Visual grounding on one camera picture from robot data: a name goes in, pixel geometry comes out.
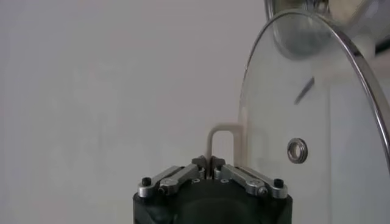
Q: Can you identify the glass pot lid cream handle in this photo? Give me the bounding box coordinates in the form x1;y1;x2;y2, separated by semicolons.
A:
207;8;390;224

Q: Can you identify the perforated steel steamer basket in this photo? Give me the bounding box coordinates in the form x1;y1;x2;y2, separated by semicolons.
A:
263;0;390;61

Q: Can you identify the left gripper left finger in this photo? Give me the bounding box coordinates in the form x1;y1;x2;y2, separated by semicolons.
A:
136;155;211;198

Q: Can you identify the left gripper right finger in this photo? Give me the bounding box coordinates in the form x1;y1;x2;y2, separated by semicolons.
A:
210;155;289;200

